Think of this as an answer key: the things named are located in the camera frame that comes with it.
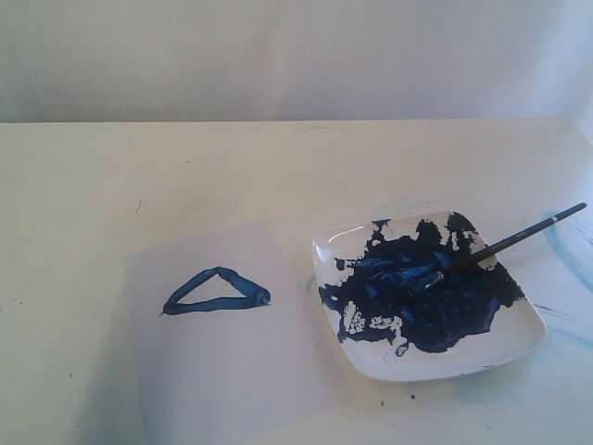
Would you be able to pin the dark blue paintbrush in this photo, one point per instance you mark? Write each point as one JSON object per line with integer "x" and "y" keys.
{"x": 428, "y": 281}

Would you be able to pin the white square paint plate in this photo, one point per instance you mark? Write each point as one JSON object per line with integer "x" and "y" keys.
{"x": 473, "y": 320}

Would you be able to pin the white paper sheet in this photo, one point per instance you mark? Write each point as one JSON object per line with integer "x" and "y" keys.
{"x": 228, "y": 347}

